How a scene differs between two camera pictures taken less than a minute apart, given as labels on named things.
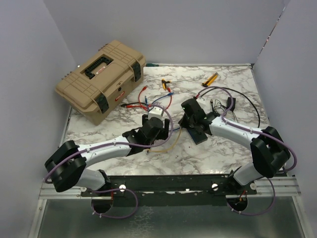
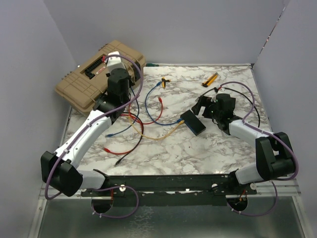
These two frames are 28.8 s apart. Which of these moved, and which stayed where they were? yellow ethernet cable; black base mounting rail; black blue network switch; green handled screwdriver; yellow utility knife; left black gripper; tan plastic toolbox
Moved: black blue network switch; left black gripper; yellow ethernet cable
Stayed: green handled screwdriver; black base mounting rail; yellow utility knife; tan plastic toolbox
